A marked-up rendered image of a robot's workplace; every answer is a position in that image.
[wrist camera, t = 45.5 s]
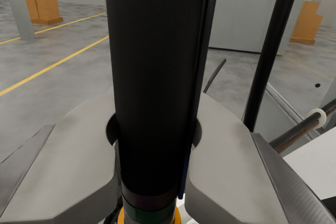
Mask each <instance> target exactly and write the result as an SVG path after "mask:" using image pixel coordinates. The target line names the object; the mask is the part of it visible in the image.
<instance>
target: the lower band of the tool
mask: <svg viewBox="0 0 336 224"><path fill-rule="evenodd" d="M117 224H124V208H123V207H122V209H121V211H120V213H119V216H118V221H117ZM174 224H181V216H180V212H179V209H178V207H177V206H176V210H175V223H174Z"/></svg>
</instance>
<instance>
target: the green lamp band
mask: <svg viewBox="0 0 336 224"><path fill-rule="evenodd" d="M178 191H179V190H178ZM177 199H178V192H177V194H176V196H175V198H174V200H173V201H172V202H171V203H170V204H169V205H167V206H166V207H164V208H162V209H159V210H155V211H143V210H139V209H137V208H135V207H133V206H132V205H130V204H129V203H128V202H127V200H126V199H125V197H124V195H123V192H122V201H123V206H124V209H125V211H126V212H127V214H128V215H129V216H130V217H131V218H132V219H134V220H135V221H137V222H140V223H143V224H155V223H158V222H161V221H163V220H164V219H166V218H167V217H168V216H169V215H170V214H171V213H172V212H173V211H174V209H175V207H176V204H177Z"/></svg>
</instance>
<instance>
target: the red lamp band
mask: <svg viewBox="0 0 336 224"><path fill-rule="evenodd" d="M180 177H181V173H180V176H179V179H178V181H177V183H176V184H175V186H174V187H173V188H172V189H170V190H169V191H167V192H165V193H162V194H159V195H154V196H146V195H140V194H137V193H135V192H133V191H131V190H130V189H129V188H128V187H127V186H126V185H125V184H124V182H123V180H122V177H121V173H120V179H121V189H122V193H123V195H124V197H125V199H126V200H127V201H128V202H129V203H130V204H131V205H133V206H134V207H136V208H139V209H142V210H157V209H160V208H163V207H165V206H166V205H168V204H169V203H170V202H171V201H172V200H173V199H174V198H175V197H176V195H177V193H178V190H179V184H180Z"/></svg>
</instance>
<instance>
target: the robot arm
mask: <svg viewBox="0 0 336 224"><path fill-rule="evenodd" d="M117 139H118V132H117V121H116V109H115V98H114V86H113V87H111V88H109V89H107V90H105V91H103V92H101V93H100V94H98V95H96V96H94V97H92V98H90V99H89V100H87V101H85V102H83V103H82V104H80V105H78V106H77V107H75V108H74V109H72V110H71V111H70V112H68V113H67V114H66V115H65V116H64V117H62V118H61V119H60V120H59V121H58V122H57V123H56V124H55V125H45V126H44V127H43V128H41V129H40V130H39V131H38V132H37V133H35V134H34V135H33V136H32V137H31V138H29V139H28V140H27V141H26V142H25V143H23V144H22V145H21V146H20V147H19V148H18V149H16V150H15V151H14V152H13V153H12V154H10V155H9V156H8V157H7V158H6V159H4V160H3V161H2V162H1V163H0V224H98V223H99V222H100V221H102V220H103V219H104V218H106V217H107V216H108V215H110V214H111V213H112V212H113V211H114V210H115V208H116V206H117V202H118V185H119V179H118V169H117V159H116V151H115V149H114V148H113V144H114V143H115V141H116V140H117ZM192 143H193V145H194V147H195V149H194V150H193V151H192V152H191V153H190V157H189V163H188V170H187V176H186V182H185V197H184V207H185V210H186V212H187V213H188V215H189V216H191V217H192V218H193V219H194V220H195V221H196V222H197V223H199V224H336V219H335V218H334V216H333V215H332V214H331V212H330V211H329V210H328V208H327V207H326V206H325V205H324V203H323V202H322V201H321V200H320V198H319V197H318V196H317V195H316V194H315V193H314V191H313V190H312V189H311V188H310V187H309V186H308V185H307V184H306V183H305V182H304V181H303V179H302V178H301V177H300V176H299V175H298V174H297V173H296V172H295V171H294V170H293V169H292V168H291V167H290V166H289V165H288V163H287V162H286V161H285V160H284V159H283V158H282V157H281V156H280V155H279V154H278V153H277V152H276V151H275V150H274V149H273V148H272V146H271V145H270V144H269V143H268V142H267V141H266V140H265V139H264V138H263V137H262V136H261V135H260V134H259V133H254V132H251V131H250V130H249V129H248V128H247V127H246V126H245V125H244V124H243V123H242V121H241V120H240V119H238V118H237V117H236V116H235V115H234V114H233V113H232V112H231V111H229V110H228V109H227V108H225V107H224V106H222V105H221V104H219V103H218V102H217V101H215V100H214V99H212V98H211V97H209V96H208V95H207V94H205V93H204V92H202V91H201V93H200V99H199V105H198V111H197V117H196V123H195V129H194V135H193V140H192Z"/></svg>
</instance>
